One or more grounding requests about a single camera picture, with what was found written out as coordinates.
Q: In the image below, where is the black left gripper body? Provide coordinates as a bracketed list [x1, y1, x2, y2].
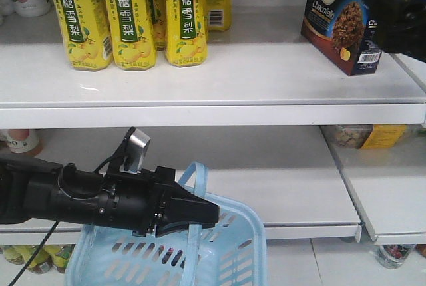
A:
[99, 166, 176, 237]

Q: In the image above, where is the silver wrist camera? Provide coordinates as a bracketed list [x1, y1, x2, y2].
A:
[120, 127, 151, 174]

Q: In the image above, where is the yellow snack jar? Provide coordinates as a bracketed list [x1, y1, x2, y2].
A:
[321, 124, 417, 149]

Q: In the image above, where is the yellow pear drink bottle middle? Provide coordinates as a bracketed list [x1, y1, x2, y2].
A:
[105, 0, 156, 71]

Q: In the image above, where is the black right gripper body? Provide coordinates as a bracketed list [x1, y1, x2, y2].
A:
[370, 0, 425, 62]

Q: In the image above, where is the yellow pear drink bottle right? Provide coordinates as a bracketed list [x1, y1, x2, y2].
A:
[165, 0, 208, 67]

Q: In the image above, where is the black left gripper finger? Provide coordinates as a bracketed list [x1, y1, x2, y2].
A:
[155, 211, 219, 237]
[168, 183, 220, 215]

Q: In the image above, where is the yellow green packets bottom shelf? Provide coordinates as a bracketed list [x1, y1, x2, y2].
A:
[1, 244, 75, 274]

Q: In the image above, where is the light blue plastic basket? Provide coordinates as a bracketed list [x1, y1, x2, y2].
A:
[65, 162, 268, 285]

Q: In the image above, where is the yellow pear drink bottle left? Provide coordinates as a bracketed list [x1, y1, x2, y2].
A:
[53, 0, 112, 71]

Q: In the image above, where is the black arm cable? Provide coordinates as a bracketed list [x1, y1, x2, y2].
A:
[9, 221, 61, 280]

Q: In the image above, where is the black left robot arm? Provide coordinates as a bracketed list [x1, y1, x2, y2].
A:
[1, 154, 220, 237]

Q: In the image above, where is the white store shelf unit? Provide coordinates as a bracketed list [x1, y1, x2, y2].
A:
[1, 3, 425, 239]

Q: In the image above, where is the white bottle lower shelf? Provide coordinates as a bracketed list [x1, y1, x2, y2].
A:
[1, 129, 43, 156]

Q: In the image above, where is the dark blue chocolate cookie box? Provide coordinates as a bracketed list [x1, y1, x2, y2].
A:
[301, 0, 382, 76]

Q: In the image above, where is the can on bottom shelf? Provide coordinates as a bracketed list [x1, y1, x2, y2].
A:
[376, 244, 417, 269]

